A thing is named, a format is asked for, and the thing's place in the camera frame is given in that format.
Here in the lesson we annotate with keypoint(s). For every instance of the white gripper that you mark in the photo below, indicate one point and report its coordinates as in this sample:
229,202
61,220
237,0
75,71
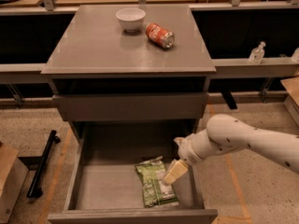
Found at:
187,150

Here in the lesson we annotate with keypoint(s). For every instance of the green jalapeno chip bag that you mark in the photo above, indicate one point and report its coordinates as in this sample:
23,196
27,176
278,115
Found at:
151,173

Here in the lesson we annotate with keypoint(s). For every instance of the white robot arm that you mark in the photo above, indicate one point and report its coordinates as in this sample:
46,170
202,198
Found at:
224,134

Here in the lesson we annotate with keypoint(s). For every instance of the closed grey top drawer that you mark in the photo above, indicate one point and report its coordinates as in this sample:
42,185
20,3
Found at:
131,106

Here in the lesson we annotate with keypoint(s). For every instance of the open grey middle drawer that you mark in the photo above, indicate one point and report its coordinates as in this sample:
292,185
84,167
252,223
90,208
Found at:
105,188

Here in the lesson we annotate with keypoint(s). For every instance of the grey drawer cabinet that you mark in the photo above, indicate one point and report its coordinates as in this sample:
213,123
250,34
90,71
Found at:
94,38

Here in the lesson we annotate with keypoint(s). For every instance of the clear plastic bottle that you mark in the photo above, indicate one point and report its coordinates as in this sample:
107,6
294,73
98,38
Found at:
257,54

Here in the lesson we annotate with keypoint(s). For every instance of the red soda can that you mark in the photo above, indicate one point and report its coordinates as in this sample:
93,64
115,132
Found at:
160,35

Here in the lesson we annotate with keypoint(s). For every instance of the wooden box right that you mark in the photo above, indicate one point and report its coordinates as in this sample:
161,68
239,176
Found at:
292,101

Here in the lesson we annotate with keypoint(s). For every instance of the black metal bar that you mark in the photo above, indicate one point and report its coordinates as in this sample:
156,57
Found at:
35,191

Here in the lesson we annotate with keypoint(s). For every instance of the white ceramic bowl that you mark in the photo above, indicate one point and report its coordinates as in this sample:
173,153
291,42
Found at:
131,19

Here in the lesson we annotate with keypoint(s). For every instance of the brown cardboard box left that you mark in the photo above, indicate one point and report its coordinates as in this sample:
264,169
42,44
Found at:
12,176

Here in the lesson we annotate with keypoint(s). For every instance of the grey metal rail shelf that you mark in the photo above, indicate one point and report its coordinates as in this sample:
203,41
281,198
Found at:
219,68

